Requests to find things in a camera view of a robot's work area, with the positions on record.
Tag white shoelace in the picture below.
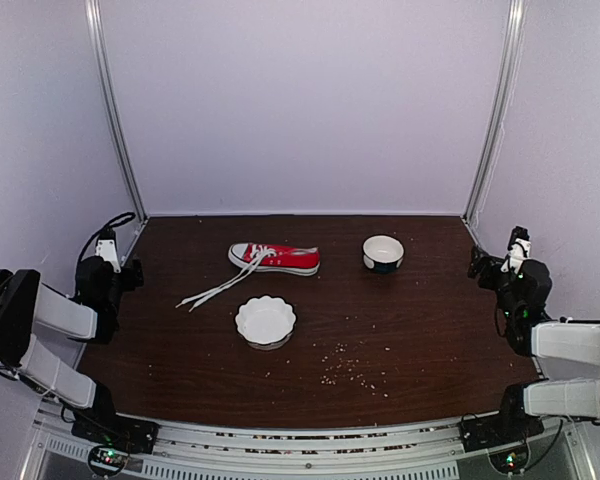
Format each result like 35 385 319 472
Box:
175 246 276 312

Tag red canvas sneaker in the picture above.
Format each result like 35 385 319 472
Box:
228 242 321 276

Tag white scalloped bowl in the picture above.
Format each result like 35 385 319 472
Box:
235 296 297 351

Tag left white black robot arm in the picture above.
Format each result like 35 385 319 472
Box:
0 256 144 444

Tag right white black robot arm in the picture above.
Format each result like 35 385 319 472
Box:
467 240 600 442

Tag blue white polka-dot bowl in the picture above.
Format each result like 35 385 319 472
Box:
362 235 405 274

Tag scattered rice grains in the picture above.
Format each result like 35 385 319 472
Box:
250 311 401 401

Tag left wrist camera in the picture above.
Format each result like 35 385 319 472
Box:
95 227 121 274

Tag right aluminium frame post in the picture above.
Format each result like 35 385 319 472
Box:
463 0 526 228

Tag aluminium frame post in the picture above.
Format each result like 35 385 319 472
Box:
84 0 148 222
463 0 526 228

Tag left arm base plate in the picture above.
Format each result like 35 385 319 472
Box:
71 417 159 454

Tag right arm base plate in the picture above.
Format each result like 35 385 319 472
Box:
459 413 544 453

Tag front aluminium rail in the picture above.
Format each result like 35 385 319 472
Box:
19 394 596 480

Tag left aluminium frame post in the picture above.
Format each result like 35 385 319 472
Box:
84 0 148 222

